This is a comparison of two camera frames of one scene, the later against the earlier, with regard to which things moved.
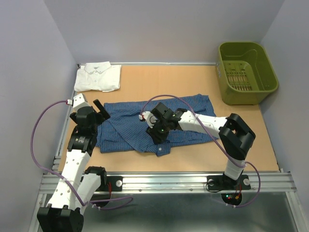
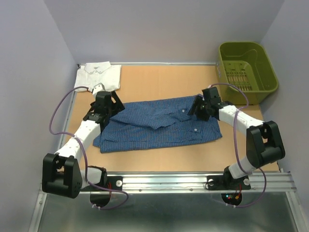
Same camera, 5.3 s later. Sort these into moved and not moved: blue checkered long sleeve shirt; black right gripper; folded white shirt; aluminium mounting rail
Moved: black right gripper
Not moved: blue checkered long sleeve shirt; folded white shirt; aluminium mounting rail
